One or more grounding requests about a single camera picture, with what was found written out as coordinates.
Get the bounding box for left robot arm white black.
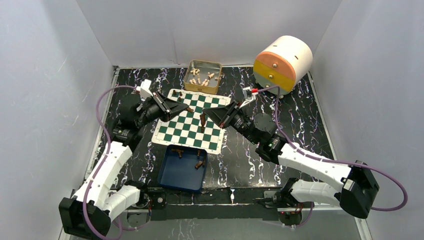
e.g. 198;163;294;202
58;92;189;240

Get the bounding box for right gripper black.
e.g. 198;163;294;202
203;100;259;145

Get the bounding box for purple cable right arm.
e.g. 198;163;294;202
256;85;409;229

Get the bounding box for black base bar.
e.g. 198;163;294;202
116;187;314;222

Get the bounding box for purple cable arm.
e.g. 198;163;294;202
256;85;409;229
82;85;152;240

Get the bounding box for gold metal tin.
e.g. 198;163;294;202
183;59;223;95

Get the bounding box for light wooden chess pieces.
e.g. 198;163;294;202
187;68;221;87

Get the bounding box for pile of brown chess pieces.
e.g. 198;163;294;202
194;149;206;170

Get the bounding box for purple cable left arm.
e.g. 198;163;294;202
82;85;152;240

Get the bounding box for tall brown king piece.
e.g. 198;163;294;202
199;113;206;133

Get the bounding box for blue plastic tray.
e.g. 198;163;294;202
157;144;208;193

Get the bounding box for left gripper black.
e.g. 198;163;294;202
135;91;188;128

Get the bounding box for green white chess board mat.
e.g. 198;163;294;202
151;88;231;155

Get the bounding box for round mini drawer cabinet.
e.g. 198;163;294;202
253;35;313;98

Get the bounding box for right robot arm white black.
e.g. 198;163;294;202
203;101;380;219

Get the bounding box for aluminium rail frame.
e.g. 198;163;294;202
58;66;372;240

